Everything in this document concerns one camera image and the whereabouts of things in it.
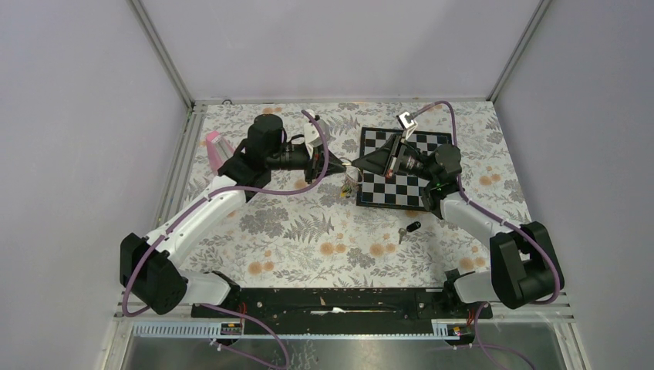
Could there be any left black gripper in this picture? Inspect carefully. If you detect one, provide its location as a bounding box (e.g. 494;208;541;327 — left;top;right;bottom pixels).
267;143;346;184

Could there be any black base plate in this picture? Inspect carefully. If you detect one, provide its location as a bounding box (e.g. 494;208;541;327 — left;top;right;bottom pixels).
190;288;479;334

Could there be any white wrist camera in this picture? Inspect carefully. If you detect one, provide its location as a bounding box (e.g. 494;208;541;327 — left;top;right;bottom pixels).
303;121;323;157
396;112;418;140

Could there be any black white chessboard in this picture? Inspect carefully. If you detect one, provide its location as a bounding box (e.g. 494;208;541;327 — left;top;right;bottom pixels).
355;127;452;211

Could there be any key with black fob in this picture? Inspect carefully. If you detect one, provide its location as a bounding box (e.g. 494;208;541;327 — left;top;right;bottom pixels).
398;221;421;244

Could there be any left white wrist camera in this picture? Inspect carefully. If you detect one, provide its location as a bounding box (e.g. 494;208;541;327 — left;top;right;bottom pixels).
303;121;323;157

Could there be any pink box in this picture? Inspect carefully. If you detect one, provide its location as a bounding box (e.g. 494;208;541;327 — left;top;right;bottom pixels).
205;131;234;174

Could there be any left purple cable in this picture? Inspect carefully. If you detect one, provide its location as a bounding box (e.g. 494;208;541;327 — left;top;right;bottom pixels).
121;109;331;370

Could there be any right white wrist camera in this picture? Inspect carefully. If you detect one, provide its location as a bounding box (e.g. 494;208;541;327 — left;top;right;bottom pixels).
396;112;418;140

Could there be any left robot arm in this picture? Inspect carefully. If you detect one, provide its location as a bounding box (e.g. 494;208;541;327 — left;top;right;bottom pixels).
120;111;346;317

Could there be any keyring with coloured keys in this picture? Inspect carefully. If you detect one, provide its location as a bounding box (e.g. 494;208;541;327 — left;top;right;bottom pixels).
340;162;363;198

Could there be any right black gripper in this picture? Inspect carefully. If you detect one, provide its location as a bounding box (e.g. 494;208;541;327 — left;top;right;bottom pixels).
352;133;437;183

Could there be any white cable duct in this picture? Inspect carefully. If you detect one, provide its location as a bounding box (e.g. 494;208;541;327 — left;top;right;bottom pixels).
132;320;462;341

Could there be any floral table mat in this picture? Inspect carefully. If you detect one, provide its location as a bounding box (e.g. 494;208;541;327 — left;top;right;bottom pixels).
183;101;531;288

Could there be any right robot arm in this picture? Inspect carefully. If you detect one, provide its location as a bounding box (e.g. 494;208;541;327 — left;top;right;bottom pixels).
352;134;565;318

